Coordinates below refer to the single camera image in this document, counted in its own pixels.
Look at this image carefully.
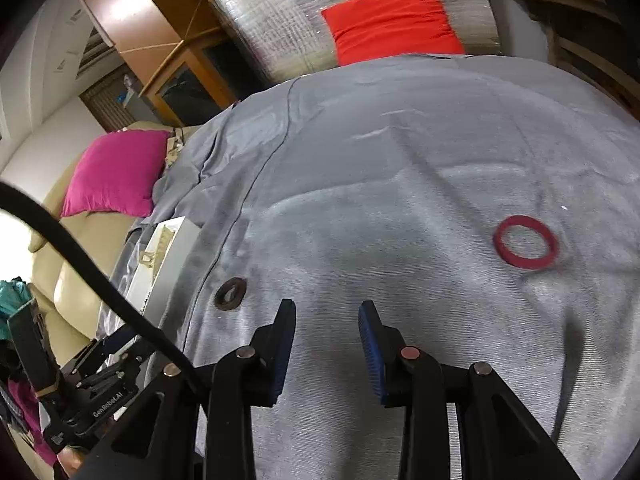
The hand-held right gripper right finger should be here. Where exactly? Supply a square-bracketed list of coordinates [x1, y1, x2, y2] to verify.
[358, 300, 583, 480]

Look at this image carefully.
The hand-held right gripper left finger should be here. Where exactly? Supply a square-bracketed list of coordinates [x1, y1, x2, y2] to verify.
[70, 298, 297, 480]

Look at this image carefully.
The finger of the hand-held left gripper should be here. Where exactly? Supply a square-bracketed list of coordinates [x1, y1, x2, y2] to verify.
[102, 324, 153, 358]
[67, 339, 110, 377]

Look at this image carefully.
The cream hair claw clip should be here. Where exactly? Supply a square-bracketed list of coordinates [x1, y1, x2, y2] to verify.
[137, 224, 179, 267]

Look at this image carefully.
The white box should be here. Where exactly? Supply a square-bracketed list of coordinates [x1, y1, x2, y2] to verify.
[111, 216, 202, 343]

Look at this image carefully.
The person's left hand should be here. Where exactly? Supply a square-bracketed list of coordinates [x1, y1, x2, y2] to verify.
[56, 447, 95, 478]

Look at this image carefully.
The pink cloth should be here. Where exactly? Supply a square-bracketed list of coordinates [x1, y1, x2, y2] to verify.
[6, 379, 57, 467]

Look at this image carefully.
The beige sofa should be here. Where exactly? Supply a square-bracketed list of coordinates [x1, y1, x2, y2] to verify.
[27, 120, 173, 353]

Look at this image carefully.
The teal cloth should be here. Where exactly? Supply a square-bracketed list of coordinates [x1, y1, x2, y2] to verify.
[0, 279, 35, 313]

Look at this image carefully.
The pink cushion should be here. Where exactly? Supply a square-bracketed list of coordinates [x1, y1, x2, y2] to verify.
[60, 129, 174, 219]

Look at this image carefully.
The patterned cloth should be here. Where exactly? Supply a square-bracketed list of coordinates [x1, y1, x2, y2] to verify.
[164, 129, 190, 167]

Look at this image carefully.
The window blind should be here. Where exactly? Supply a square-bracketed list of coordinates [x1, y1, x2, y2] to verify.
[79, 72, 157, 132]

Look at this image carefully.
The wooden cabinet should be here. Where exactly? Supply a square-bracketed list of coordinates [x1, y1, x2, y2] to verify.
[136, 0, 243, 127]

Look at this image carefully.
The air vent grille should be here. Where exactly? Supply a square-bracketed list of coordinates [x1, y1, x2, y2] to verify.
[74, 24, 115, 67]

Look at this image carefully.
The silver foil mat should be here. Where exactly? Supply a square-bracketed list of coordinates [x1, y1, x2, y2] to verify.
[210, 0, 502, 84]

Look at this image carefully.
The red cushion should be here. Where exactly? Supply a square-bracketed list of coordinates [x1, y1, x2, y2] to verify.
[321, 0, 467, 66]

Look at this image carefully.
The brown door panel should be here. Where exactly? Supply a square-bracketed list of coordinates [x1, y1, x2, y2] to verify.
[70, 0, 198, 63]

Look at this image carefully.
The small brown ring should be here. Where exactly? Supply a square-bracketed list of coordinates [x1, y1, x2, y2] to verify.
[214, 276, 247, 310]

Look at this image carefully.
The black cable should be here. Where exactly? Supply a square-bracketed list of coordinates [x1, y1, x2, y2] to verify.
[0, 181, 212, 397]

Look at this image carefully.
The maroon ring bangle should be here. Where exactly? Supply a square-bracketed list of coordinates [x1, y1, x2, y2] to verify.
[493, 215, 560, 271]

